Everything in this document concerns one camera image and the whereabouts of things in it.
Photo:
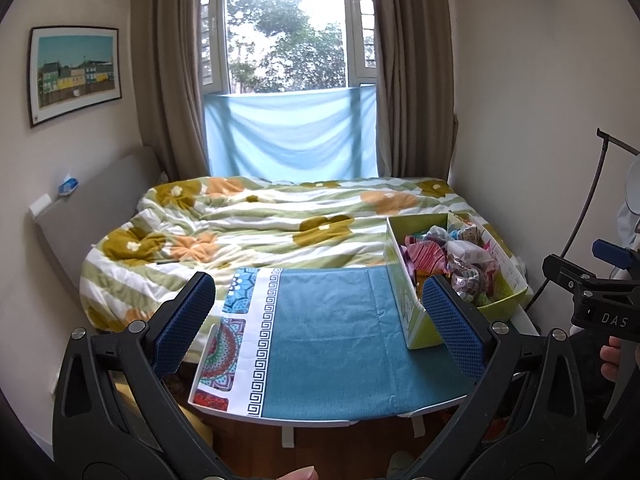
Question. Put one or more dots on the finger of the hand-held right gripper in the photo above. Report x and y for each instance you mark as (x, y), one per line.
(567, 272)
(612, 254)

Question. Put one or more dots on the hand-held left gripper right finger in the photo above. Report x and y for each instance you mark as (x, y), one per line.
(455, 330)

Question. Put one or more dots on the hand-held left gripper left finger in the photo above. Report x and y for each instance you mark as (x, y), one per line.
(185, 320)

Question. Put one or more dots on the green cardboard box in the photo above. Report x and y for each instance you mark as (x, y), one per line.
(415, 320)

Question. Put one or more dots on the pile of snacks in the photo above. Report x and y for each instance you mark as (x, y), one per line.
(462, 255)

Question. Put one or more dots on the person's right hand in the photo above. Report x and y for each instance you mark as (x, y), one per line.
(611, 360)

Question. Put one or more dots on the person's left hand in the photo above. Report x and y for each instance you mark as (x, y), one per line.
(300, 474)

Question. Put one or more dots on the floral striped blanket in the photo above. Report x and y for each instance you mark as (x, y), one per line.
(250, 220)

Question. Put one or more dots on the blue patterned tablecloth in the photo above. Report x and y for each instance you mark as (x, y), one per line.
(330, 340)

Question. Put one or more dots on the grey headboard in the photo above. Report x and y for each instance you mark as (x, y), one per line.
(90, 210)

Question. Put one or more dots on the white folding table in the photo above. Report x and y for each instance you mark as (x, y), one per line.
(287, 435)

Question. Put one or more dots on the blue white small object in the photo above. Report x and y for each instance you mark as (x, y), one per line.
(69, 186)

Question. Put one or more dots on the white small block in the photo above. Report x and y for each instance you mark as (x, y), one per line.
(40, 205)

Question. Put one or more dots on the light blue window cloth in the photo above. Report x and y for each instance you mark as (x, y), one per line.
(290, 135)

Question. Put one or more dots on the brown curtain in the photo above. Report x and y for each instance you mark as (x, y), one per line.
(412, 70)
(172, 70)

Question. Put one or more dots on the framed houses picture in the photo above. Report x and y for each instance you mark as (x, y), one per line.
(75, 75)

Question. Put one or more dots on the white frame window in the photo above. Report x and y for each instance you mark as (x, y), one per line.
(285, 35)

